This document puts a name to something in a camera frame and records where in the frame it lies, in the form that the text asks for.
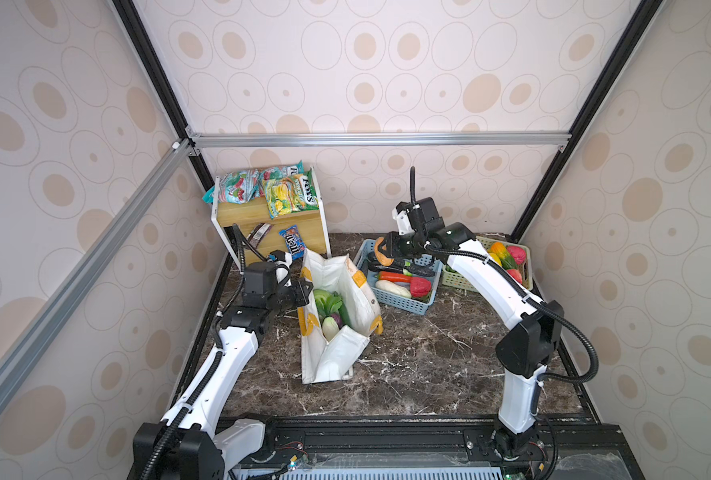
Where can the green gummy snack bag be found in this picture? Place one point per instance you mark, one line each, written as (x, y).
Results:
(237, 187)

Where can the yellow candy snack bag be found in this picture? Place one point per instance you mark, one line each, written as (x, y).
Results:
(282, 196)

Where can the tan wrinkled potato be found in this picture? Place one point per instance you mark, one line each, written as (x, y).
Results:
(380, 251)

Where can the brown chocolate bar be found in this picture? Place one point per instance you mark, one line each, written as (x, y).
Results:
(259, 233)

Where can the left diagonal aluminium rail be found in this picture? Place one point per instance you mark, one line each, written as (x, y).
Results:
(22, 357)

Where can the white wooden two-tier shelf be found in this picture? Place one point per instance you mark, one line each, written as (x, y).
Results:
(311, 224)

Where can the green mint snack bag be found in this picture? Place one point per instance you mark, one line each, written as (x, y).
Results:
(304, 184)

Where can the green leafy vegetable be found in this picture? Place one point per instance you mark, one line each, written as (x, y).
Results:
(333, 304)

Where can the red chili pepper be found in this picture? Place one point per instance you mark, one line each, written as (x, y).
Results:
(394, 277)

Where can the white eggplant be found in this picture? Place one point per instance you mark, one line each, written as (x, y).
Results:
(393, 288)
(329, 329)

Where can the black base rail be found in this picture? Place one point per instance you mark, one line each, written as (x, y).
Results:
(564, 447)

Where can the blue plastic basket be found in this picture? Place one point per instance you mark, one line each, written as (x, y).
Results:
(408, 285)

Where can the red bell pepper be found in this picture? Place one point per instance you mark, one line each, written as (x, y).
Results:
(420, 287)

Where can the dark eggplant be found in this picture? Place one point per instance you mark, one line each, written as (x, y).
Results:
(405, 267)

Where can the green plastic basket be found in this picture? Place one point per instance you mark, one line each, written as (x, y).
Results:
(472, 261)

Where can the pink peach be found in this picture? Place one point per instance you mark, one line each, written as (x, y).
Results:
(517, 253)

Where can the horizontal aluminium rail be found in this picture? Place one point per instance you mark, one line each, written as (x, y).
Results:
(399, 139)

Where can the green cabbage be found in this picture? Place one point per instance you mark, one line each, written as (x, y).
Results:
(321, 298)

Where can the white grocery bag yellow handles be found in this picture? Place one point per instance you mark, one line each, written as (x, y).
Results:
(323, 361)

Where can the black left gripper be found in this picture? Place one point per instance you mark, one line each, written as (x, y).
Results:
(299, 294)

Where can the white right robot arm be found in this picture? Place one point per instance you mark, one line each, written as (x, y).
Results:
(533, 325)

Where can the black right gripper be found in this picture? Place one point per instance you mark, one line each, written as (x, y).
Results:
(391, 244)

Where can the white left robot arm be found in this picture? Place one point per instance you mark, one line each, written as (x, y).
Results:
(185, 443)

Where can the purple cabbage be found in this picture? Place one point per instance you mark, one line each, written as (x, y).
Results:
(337, 319)

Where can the blue candy packet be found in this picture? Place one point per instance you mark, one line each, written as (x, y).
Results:
(293, 242)

